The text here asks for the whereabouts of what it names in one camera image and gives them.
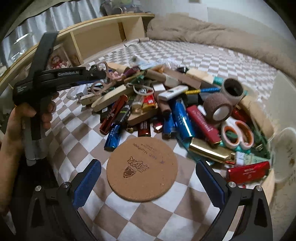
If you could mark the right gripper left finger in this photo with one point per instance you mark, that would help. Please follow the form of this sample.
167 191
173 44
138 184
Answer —
53 212

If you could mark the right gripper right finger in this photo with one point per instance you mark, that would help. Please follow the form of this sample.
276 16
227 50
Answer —
255 221

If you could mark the round cork coaster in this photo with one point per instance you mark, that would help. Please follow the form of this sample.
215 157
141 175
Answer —
141 169

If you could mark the person's left hand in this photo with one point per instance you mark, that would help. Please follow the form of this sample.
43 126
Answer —
18 133

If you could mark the red lighter near edge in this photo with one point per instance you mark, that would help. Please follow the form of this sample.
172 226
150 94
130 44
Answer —
248 173

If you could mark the wooden headboard shelf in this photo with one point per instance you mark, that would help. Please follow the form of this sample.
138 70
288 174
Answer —
87 39

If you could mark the pink scissors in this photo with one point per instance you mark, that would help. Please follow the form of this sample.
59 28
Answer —
104 79

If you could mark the checkered bed sheet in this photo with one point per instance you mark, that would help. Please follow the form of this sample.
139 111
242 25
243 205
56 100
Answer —
185 211

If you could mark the wooden paddle board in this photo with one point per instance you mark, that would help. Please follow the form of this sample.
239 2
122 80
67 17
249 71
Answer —
111 97

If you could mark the white storage box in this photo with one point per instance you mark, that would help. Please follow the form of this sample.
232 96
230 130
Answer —
281 108

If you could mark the dark red long lighter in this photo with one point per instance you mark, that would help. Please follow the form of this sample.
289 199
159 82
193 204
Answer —
118 105

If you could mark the dark blue lighter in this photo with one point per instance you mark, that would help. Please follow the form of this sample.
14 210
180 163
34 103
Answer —
113 138

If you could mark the gold lighter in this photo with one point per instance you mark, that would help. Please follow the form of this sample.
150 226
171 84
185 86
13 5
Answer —
217 154

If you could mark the large blue lighter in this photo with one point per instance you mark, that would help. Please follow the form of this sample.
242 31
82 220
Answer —
184 126

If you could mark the brown bandage roll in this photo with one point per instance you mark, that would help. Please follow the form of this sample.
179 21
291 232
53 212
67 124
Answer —
217 107

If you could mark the white usb stick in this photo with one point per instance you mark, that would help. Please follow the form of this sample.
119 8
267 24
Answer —
173 92

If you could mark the white tape roll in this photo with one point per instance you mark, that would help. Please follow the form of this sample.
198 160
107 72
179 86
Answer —
233 90

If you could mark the beige rumpled duvet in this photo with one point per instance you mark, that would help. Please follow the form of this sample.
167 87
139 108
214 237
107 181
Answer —
182 28

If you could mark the orange handled white scissors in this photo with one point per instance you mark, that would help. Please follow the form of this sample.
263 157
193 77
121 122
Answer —
236 133

